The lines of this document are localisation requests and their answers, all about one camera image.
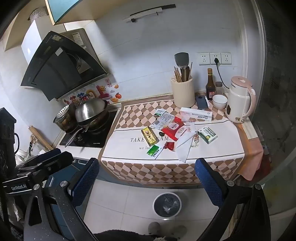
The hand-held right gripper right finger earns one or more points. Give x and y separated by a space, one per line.
209 183

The red and white snack bag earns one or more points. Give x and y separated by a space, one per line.
172 129

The white barcode packet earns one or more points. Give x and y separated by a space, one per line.
163 119

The colourful wall sticker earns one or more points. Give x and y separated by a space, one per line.
104 91

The small spice jar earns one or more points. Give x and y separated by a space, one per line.
219 89

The white duct cover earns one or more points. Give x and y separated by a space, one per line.
31 44

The small black spoon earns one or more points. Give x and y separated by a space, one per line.
161 133

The white paper wrapper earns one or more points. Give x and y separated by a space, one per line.
183 150

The checkered tablecloth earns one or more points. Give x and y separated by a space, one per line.
129 113

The flat green and white box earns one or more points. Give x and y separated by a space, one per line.
153 151

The dark cloth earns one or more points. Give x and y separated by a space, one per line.
127 236

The dark sauce bottle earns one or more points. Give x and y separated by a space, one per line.
210 88

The dark wok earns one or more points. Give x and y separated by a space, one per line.
97 123

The pink and white electric kettle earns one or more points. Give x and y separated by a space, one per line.
238 99

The white and pink sachet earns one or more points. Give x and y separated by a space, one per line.
188 127

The grey plush slipper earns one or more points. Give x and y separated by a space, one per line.
177 231
154 228

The green and white medicine box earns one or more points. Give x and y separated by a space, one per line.
208 135

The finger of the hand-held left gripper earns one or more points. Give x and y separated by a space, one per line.
61 160
49 153

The dark smartphone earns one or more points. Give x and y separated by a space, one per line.
202 102

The yellow medicine box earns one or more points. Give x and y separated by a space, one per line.
149 136

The wooden rolling pin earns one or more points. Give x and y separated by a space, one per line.
40 138

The wall cabinet with blue door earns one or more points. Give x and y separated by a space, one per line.
69 9

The black induction cooktop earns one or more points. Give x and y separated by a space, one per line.
101 133

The black spatula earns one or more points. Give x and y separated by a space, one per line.
181 59

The bundle of wooden chopsticks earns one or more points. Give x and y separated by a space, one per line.
178 74

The white wall-mounted bar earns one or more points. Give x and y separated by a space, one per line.
143 14

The long white medicine box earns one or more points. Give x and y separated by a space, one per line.
196 114

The round white trash bin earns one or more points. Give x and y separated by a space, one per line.
166 204

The plain white bowl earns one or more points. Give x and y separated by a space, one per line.
219 102

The stainless steel wok lid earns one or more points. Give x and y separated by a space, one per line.
90 110

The aluminium exhaust duct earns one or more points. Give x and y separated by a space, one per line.
38 12

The black range hood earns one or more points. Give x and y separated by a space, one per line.
53 69

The cream utensil holder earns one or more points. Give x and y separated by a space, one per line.
182 95

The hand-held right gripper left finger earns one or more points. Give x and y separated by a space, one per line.
86 180

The small red sachet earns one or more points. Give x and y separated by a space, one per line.
170 146

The small steel pot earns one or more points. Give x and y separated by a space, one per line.
63 120

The green and white sachet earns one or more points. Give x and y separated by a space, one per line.
160 112

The white wall socket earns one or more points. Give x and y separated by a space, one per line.
203 59
212 55
226 58

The glass sliding door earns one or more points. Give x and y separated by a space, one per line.
277 92

